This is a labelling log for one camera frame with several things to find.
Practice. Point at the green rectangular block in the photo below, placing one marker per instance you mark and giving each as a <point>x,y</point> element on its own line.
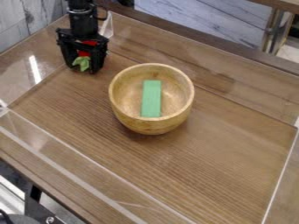
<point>151,99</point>

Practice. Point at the wooden bowl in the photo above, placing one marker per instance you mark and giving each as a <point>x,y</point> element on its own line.
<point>126,93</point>

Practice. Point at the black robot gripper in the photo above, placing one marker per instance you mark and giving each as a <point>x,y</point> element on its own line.
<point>68,41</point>

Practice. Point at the black table leg bracket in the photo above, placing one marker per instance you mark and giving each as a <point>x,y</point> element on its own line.
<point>35,210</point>

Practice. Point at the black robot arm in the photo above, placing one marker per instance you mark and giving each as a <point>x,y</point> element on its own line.
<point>83,19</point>

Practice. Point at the metal table leg frame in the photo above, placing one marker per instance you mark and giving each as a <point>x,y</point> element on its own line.
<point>276,30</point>

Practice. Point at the red plush fruit green leaves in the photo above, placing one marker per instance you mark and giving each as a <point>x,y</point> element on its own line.
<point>83,59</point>

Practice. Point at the clear acrylic corner bracket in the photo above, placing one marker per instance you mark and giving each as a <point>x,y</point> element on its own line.
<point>105,28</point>

